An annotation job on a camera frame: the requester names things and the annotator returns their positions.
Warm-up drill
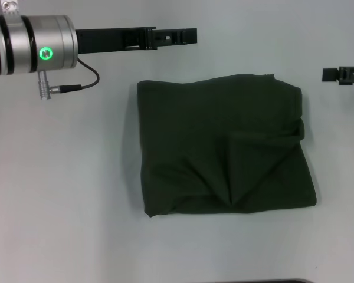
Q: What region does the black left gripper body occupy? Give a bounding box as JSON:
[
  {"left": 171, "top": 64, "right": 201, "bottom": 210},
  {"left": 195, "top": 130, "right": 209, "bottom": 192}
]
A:
[{"left": 75, "top": 26, "right": 158, "bottom": 55}]

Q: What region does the dark green printed t-shirt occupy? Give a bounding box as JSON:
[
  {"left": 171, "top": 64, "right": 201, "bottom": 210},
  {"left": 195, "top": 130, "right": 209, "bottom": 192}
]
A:
[{"left": 136, "top": 73, "right": 318, "bottom": 218}]

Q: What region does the dark grey robot base edge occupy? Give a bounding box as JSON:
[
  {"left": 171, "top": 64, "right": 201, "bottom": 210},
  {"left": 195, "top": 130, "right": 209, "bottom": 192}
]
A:
[{"left": 247, "top": 278, "right": 313, "bottom": 283}]

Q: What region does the left arm cable with connector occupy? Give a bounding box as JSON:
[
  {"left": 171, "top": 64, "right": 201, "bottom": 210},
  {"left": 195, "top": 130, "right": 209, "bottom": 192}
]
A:
[{"left": 37, "top": 57, "right": 100, "bottom": 101}]

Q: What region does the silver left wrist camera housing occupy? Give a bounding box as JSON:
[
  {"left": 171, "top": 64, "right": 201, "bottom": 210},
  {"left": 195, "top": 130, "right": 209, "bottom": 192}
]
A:
[{"left": 0, "top": 0, "right": 19, "bottom": 17}]

